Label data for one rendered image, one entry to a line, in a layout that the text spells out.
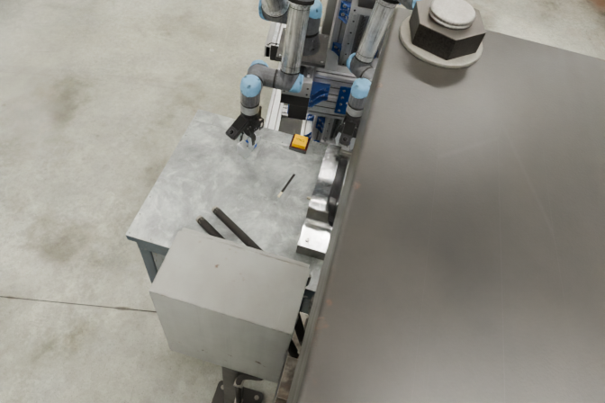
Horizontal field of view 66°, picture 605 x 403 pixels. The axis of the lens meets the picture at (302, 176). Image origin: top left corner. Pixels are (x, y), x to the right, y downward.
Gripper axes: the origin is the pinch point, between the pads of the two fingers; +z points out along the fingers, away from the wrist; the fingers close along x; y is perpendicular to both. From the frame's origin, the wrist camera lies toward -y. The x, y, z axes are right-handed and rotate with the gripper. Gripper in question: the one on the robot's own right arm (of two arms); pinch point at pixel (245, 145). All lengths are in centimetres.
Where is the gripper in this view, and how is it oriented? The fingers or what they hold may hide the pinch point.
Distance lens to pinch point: 199.9
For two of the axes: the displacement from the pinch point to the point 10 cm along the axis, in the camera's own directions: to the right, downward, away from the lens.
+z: -1.2, 6.0, 7.9
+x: -7.6, -5.7, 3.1
